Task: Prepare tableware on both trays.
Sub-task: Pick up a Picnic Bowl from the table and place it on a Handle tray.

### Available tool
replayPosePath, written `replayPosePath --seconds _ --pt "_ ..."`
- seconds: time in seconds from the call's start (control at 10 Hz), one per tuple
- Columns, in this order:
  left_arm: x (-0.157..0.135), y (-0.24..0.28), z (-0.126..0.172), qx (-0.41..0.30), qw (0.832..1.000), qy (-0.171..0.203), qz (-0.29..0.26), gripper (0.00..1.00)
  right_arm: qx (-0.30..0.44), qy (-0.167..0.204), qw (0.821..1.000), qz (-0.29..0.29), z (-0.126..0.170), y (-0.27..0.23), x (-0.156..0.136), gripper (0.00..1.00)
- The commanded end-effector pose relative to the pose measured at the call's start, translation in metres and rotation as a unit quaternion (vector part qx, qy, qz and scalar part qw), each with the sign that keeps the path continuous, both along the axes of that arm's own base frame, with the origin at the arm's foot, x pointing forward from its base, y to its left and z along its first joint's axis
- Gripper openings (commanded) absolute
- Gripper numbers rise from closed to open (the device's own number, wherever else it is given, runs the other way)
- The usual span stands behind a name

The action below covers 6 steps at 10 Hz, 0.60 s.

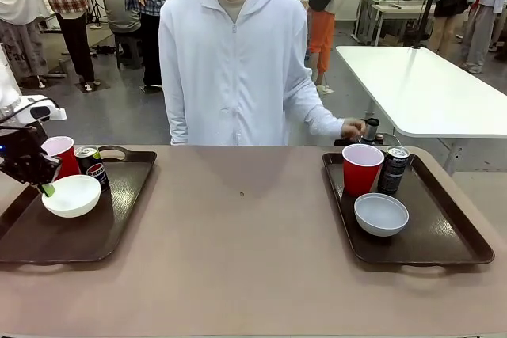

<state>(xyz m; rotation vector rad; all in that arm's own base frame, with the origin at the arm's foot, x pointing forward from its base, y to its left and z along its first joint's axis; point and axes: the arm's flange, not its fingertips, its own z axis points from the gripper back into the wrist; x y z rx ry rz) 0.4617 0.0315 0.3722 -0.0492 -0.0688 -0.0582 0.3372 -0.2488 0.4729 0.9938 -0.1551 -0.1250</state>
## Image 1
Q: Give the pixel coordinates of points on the bystander in white shirt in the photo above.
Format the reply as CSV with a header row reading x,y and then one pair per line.
x,y
20,9

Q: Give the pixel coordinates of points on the person's left forearm white sleeve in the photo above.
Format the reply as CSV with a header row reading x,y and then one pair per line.
x,y
317,114

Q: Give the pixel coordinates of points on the grey-white plastic bowl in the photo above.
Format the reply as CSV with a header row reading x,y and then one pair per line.
x,y
381,215

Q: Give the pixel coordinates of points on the grey plastic stool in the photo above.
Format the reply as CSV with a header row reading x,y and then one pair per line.
x,y
128,49

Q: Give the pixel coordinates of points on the person in white hoodie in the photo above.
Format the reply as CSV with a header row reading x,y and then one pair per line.
x,y
229,61

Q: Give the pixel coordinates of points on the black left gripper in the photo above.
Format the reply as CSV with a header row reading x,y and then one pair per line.
x,y
24,156

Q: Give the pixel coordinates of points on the brown plastic serving tray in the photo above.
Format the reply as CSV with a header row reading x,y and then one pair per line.
x,y
79,231
435,231

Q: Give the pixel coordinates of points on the black soda can white text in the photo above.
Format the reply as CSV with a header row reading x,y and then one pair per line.
x,y
394,173

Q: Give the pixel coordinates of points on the red plastic cup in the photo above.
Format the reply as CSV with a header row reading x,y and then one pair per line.
x,y
361,173
67,160

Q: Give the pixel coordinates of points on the person's right forearm white sleeve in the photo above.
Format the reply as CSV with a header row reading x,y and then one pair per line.
x,y
177,116

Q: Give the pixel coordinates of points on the white plastic bowl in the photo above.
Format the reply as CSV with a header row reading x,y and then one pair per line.
x,y
75,199

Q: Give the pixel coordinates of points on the black Pepsi can green accent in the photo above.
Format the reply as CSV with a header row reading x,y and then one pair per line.
x,y
95,172

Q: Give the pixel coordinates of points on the bystander in black dress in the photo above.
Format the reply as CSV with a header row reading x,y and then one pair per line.
x,y
451,1

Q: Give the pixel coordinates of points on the small white background table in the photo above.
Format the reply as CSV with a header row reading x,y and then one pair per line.
x,y
396,11

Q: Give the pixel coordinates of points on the black stand pole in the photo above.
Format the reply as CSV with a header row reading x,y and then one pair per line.
x,y
425,5

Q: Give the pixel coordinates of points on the bystander in orange trousers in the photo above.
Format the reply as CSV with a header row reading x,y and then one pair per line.
x,y
322,25

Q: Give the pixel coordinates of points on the bystander in light grey trousers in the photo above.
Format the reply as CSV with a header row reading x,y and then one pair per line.
x,y
481,21

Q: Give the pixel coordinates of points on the large white table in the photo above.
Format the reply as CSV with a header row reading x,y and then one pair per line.
x,y
420,84

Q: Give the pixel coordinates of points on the person's left hand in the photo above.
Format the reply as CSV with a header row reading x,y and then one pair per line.
x,y
351,128

